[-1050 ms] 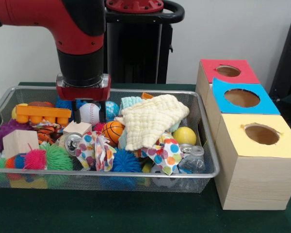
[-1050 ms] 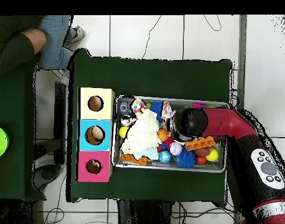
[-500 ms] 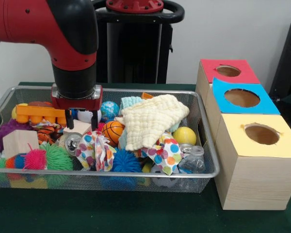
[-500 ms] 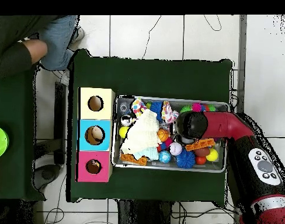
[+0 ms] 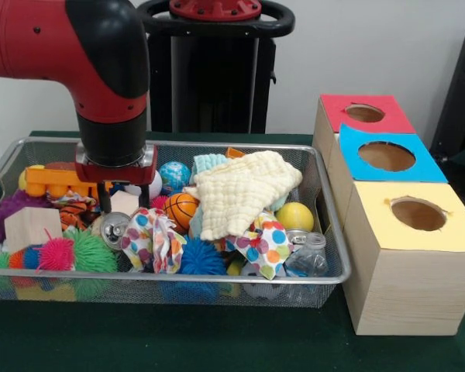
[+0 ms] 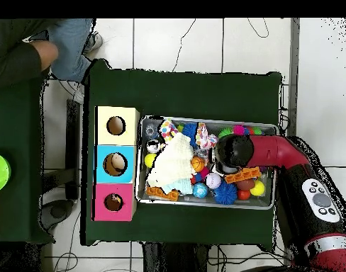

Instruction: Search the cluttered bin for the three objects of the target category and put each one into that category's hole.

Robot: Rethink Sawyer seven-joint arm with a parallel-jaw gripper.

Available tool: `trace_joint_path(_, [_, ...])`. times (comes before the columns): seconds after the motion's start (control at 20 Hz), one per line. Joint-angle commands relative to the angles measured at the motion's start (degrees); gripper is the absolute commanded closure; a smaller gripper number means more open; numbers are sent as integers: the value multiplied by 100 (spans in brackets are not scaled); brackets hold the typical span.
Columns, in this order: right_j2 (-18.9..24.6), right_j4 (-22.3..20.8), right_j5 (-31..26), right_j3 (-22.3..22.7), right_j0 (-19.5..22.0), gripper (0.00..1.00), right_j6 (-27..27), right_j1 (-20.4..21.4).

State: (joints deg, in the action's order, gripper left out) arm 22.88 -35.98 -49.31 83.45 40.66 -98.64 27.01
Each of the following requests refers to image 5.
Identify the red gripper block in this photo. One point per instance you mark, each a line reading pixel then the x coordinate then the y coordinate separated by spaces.
pixel 116 174

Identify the shiny can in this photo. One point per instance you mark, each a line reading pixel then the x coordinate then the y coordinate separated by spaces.
pixel 114 230

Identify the cream knitted cloth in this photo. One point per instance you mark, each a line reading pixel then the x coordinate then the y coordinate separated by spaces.
pixel 236 190

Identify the white polka dot cloth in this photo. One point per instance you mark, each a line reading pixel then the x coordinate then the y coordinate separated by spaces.
pixel 269 244
pixel 147 240

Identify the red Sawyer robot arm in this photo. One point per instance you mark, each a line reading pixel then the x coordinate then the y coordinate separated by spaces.
pixel 42 38

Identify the wooden box with three holes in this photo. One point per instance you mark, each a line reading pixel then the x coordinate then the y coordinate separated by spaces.
pixel 410 290

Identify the blue globe ball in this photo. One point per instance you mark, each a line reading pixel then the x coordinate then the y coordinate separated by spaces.
pixel 174 176

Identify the orange toy basketball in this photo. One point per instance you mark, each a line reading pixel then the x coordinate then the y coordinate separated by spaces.
pixel 180 211

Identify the green spiky rubber ball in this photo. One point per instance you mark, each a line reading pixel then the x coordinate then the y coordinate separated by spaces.
pixel 93 252

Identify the orange toy building brick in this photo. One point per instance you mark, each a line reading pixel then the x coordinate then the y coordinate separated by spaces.
pixel 50 180

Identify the blue spiky rubber ball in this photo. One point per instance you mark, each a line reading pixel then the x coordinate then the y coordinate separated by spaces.
pixel 201 257

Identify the pale wooden block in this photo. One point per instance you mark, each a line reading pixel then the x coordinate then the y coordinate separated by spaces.
pixel 31 226

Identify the black flat panel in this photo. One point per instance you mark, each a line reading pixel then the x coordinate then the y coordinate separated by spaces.
pixel 461 97

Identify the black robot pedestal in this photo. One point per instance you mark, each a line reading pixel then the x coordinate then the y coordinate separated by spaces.
pixel 217 77

